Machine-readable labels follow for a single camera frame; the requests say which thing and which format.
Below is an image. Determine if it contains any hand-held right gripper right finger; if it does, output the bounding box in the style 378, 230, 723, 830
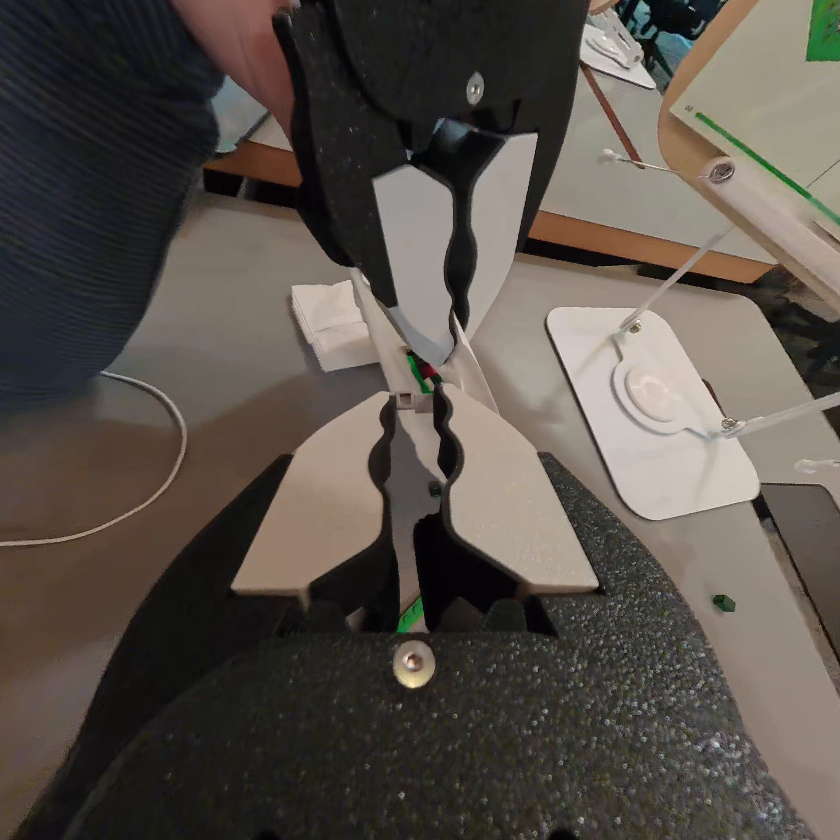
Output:
412, 385, 600, 634

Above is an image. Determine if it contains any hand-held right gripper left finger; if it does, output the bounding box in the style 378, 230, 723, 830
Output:
231, 390, 400, 634

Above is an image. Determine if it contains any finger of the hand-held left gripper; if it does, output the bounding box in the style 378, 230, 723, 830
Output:
461, 130, 540, 330
372, 164, 468, 366

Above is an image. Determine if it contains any bunch of mixed coloured bricks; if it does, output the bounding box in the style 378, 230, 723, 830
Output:
403, 351, 444, 395

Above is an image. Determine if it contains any white printed paper bag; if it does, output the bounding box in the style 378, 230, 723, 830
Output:
351, 266, 503, 421

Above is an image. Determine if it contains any grey desk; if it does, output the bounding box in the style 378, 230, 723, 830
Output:
0, 190, 840, 834

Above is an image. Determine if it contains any person's left hand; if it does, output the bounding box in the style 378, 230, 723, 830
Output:
174, 0, 296, 142

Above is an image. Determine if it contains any folded white paper packet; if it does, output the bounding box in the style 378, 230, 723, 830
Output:
292, 279, 382, 374

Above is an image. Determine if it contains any white metal stand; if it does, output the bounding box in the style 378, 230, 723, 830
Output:
581, 23, 657, 89
546, 226, 840, 522

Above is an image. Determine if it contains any instruction page on wooden board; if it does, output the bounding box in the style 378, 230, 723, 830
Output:
658, 0, 840, 296

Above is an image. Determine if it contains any black tablet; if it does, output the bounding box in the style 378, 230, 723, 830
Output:
761, 482, 840, 664

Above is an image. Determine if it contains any white cable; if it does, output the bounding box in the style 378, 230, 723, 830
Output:
0, 371, 188, 547

